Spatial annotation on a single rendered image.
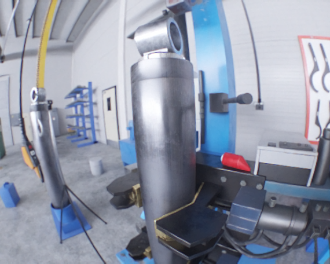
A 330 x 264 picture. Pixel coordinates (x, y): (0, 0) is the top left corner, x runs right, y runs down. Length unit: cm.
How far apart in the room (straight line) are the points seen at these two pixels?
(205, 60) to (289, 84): 172
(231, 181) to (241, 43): 226
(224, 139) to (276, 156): 35
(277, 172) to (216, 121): 43
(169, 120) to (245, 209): 37
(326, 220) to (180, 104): 61
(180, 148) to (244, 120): 204
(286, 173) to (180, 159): 39
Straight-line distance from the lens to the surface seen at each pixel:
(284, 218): 56
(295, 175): 60
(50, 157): 161
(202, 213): 50
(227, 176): 62
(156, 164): 43
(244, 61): 248
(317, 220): 57
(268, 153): 56
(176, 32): 59
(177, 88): 40
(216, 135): 82
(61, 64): 1163
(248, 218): 53
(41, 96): 162
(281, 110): 235
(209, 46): 88
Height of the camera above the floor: 133
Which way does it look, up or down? 10 degrees down
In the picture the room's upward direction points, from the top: 3 degrees counter-clockwise
